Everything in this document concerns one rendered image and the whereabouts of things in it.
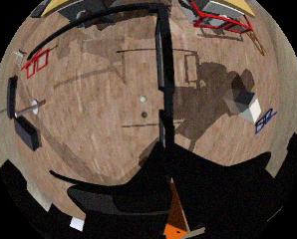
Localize dark blue glasses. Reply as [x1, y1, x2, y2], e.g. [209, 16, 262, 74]
[255, 108, 277, 132]

